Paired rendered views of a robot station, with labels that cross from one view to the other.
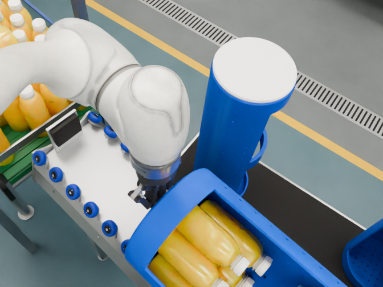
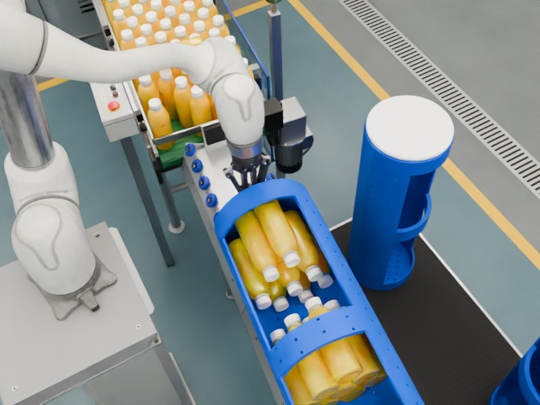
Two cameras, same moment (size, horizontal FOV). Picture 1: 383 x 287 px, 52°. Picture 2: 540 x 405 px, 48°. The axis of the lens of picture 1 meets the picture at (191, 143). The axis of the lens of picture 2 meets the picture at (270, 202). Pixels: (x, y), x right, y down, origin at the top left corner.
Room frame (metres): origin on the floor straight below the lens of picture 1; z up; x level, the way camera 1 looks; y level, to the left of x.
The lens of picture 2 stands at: (-0.42, -0.55, 2.49)
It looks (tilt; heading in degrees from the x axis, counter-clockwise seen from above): 55 degrees down; 36
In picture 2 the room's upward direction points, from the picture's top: 4 degrees counter-clockwise
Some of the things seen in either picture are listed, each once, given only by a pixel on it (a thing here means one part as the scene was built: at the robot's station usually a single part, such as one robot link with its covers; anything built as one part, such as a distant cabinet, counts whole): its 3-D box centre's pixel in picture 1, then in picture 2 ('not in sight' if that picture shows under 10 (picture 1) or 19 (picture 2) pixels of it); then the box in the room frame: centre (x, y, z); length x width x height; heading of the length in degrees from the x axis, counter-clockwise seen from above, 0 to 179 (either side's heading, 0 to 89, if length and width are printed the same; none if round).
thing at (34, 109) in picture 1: (35, 111); (201, 112); (0.62, 0.48, 0.99); 0.07 x 0.07 x 0.19
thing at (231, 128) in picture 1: (232, 139); (392, 205); (0.89, -0.17, 0.59); 0.28 x 0.28 x 0.88
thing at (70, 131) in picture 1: (66, 132); (218, 136); (0.57, 0.37, 0.99); 0.10 x 0.02 x 0.12; 145
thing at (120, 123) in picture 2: not in sight; (114, 107); (0.45, 0.70, 1.05); 0.20 x 0.10 x 0.10; 55
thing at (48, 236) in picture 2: not in sight; (51, 243); (-0.09, 0.36, 1.24); 0.18 x 0.16 x 0.22; 52
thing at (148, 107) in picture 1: (149, 110); (239, 104); (0.34, 0.07, 1.50); 0.13 x 0.11 x 0.16; 51
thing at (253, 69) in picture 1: (255, 68); (409, 127); (0.89, -0.17, 1.03); 0.28 x 0.28 x 0.01
